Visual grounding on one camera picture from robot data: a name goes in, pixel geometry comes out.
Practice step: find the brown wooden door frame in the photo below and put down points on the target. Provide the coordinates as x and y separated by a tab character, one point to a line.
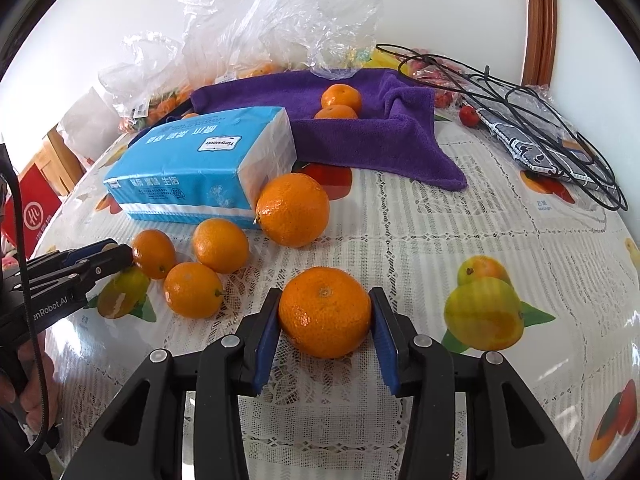
540	20

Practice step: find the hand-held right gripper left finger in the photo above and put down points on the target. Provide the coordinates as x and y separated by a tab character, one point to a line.
267	340

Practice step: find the bag of red fruits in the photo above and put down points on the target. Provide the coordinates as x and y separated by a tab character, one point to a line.
440	87

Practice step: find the purple towel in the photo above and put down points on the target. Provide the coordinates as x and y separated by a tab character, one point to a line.
390	145

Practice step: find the clear bag with labelled tangerines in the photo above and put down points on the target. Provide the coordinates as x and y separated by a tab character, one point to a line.
145	75

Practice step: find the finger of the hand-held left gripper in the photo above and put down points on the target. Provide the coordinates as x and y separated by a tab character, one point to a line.
107	262
92	250

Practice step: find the yellow packet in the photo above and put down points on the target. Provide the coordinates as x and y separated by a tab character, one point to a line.
382	60

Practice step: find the red paper bag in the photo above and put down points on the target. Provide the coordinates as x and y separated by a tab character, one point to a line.
35	200

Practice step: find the tall clear bag of tangerines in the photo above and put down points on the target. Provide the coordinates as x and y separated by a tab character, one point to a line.
235	50

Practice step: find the small red fruit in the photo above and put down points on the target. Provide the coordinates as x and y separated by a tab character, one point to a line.
470	116

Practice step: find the wooden chair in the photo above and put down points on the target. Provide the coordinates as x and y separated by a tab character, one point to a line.
55	155

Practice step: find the blue tissue pack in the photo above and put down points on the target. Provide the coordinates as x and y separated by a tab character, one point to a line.
190	160

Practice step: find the crumpled clear plastic bag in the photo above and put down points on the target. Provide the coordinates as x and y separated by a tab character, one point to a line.
340	35

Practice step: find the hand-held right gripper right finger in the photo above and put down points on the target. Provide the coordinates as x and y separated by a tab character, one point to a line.
382	345

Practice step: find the person's left hand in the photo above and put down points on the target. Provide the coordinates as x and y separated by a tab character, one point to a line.
32	385

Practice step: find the checked cloth in plastic wrap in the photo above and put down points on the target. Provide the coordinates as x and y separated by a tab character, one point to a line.
525	150

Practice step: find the white plastic bag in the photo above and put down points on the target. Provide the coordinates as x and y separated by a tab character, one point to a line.
85	115

